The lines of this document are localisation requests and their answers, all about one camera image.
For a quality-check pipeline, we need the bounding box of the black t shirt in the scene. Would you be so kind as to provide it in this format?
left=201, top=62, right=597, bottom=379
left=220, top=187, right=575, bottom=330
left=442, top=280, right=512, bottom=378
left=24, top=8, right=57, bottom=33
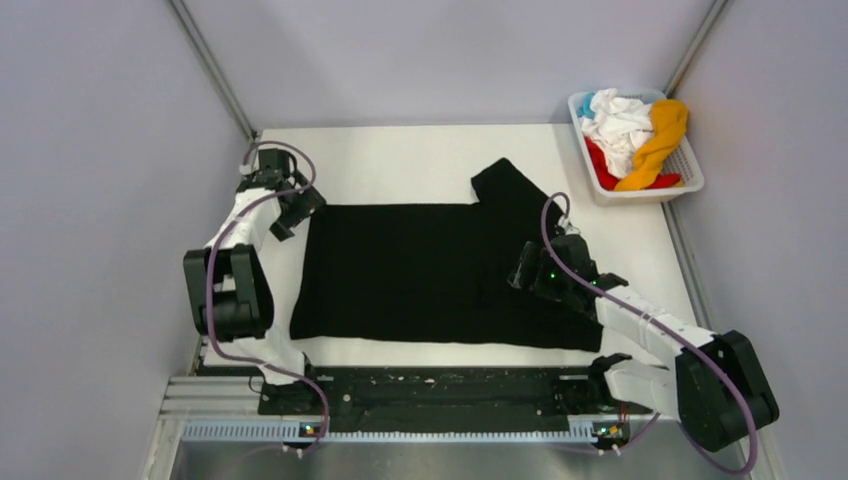
left=289, top=159, right=602, bottom=352

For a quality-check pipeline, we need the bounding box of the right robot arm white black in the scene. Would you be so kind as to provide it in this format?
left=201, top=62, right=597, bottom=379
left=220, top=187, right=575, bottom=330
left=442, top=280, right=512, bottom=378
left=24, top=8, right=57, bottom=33
left=508, top=234, right=780, bottom=452

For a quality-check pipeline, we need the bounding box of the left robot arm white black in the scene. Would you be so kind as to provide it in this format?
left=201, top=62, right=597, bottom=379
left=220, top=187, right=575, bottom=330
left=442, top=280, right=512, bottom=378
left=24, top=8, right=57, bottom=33
left=183, top=140, right=326, bottom=414

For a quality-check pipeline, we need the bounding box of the red t shirt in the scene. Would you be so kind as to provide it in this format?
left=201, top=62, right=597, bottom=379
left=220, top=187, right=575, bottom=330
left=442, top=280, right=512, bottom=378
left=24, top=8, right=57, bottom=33
left=584, top=137, right=684, bottom=191

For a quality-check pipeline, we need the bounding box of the teal t shirt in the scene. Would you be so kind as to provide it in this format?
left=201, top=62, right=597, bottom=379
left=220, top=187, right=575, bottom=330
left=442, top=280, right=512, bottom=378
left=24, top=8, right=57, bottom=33
left=577, top=91, right=596, bottom=119

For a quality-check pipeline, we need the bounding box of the white t shirt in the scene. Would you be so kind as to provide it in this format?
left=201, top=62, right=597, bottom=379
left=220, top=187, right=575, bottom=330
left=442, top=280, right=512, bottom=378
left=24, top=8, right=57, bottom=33
left=578, top=88, right=654, bottom=179

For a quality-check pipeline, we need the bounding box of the left corner aluminium profile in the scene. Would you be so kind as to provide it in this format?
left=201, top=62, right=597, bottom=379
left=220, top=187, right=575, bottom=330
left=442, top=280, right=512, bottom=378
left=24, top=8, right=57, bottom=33
left=165, top=0, right=257, bottom=141

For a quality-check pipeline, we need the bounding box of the corner aluminium profile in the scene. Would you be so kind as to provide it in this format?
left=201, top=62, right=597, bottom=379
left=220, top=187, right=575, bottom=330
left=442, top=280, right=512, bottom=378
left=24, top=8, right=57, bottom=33
left=165, top=0, right=257, bottom=141
left=663, top=0, right=733, bottom=98

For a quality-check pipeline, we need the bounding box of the yellow t shirt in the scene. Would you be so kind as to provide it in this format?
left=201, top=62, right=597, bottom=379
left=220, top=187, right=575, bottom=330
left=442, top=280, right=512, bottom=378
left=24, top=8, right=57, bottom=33
left=614, top=99, right=689, bottom=192

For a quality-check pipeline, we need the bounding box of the right corner aluminium profile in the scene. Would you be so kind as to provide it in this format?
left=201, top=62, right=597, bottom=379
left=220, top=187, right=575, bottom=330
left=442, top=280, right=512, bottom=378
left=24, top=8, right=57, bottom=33
left=663, top=0, right=733, bottom=98

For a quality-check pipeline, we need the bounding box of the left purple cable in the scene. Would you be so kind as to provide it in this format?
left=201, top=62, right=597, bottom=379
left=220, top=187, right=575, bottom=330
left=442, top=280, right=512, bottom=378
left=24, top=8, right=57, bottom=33
left=203, top=139, right=331, bottom=458

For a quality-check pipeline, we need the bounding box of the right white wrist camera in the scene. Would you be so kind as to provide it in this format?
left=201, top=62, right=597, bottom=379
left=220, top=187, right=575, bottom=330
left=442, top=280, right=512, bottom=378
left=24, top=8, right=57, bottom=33
left=555, top=216, right=581, bottom=236

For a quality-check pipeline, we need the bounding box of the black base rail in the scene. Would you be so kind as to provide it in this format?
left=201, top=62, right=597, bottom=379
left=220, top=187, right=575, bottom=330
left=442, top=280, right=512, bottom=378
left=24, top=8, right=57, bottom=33
left=258, top=366, right=648, bottom=434

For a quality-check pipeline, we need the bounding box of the white slotted cable duct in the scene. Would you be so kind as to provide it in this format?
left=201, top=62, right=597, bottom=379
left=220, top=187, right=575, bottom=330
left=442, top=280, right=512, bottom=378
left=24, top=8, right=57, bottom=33
left=182, top=420, right=597, bottom=444

